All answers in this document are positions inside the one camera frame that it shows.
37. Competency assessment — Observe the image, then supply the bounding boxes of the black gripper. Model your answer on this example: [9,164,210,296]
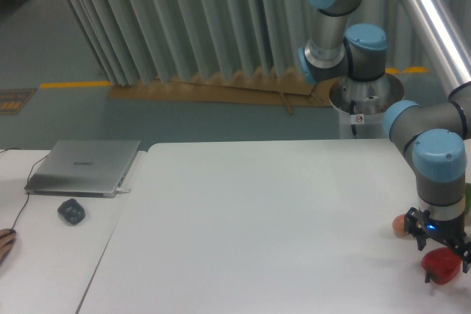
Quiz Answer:
[403,207,470,274]

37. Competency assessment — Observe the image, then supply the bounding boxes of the red bell pepper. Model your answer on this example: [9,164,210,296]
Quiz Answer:
[420,247,461,285]

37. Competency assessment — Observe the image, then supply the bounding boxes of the green bell pepper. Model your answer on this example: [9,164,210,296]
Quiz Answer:
[464,182,471,226]

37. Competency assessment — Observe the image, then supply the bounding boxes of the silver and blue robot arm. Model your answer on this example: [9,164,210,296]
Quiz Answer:
[298,0,470,284]

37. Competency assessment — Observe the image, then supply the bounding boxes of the person's hand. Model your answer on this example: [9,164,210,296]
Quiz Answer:
[0,229,17,264]

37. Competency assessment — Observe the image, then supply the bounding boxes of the brown egg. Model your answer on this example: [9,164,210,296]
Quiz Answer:
[392,214,412,238]

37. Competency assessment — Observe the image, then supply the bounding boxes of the silver closed laptop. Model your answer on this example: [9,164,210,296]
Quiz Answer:
[24,140,141,197]

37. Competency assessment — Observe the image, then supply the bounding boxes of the grey pleated curtain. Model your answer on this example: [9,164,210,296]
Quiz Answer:
[46,0,471,85]

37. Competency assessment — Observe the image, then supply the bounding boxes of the dark grey round controller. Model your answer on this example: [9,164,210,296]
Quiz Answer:
[57,199,86,226]

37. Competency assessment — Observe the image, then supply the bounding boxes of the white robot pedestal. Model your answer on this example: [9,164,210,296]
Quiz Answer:
[329,74,404,139]

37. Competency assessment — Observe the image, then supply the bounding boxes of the black cable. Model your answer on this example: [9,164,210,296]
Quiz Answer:
[0,147,52,232]

